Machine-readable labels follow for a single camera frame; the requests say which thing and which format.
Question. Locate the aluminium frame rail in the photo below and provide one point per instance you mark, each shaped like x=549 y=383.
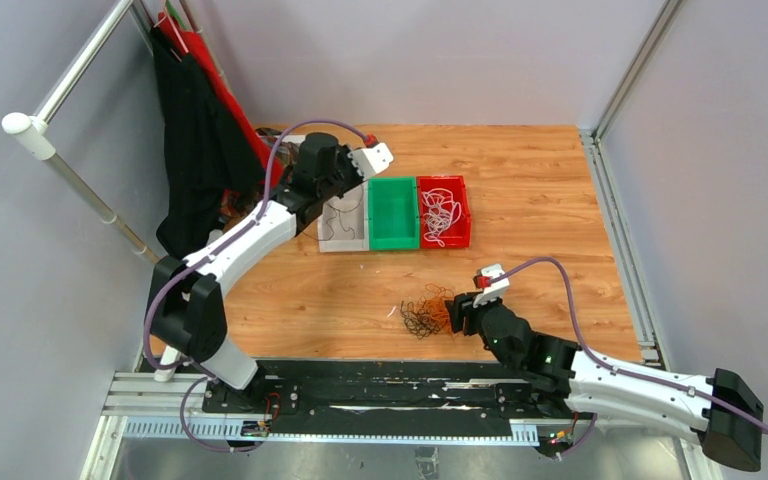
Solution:
x=593 y=141

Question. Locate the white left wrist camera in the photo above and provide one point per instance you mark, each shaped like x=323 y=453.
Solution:
x=371 y=161

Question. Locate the silver clothes rack pole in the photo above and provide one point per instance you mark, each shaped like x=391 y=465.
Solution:
x=97 y=135

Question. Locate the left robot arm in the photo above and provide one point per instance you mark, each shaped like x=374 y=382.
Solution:
x=186 y=302

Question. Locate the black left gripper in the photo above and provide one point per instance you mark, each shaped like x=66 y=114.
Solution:
x=342 y=157

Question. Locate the red garment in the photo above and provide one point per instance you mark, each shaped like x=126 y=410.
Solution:
x=225 y=99

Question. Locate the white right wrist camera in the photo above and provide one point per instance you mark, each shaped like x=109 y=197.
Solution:
x=492 y=284

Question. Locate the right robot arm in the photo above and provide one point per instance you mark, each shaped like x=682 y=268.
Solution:
x=720 y=412

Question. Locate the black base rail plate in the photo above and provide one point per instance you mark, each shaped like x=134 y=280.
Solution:
x=389 y=399

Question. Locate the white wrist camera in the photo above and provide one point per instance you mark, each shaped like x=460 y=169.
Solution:
x=371 y=161
x=492 y=284

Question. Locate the red plastic bin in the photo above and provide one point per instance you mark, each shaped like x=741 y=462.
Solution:
x=444 y=214

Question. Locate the green plastic bin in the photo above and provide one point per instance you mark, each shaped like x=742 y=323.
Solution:
x=393 y=214

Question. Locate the white plastic bin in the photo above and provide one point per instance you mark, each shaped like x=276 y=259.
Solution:
x=343 y=224

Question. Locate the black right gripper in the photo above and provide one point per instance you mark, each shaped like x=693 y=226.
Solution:
x=463 y=311

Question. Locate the plaid red blue cloth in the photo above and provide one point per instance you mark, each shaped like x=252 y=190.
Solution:
x=235 y=206

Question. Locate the black garment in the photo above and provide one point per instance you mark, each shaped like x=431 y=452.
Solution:
x=205 y=151

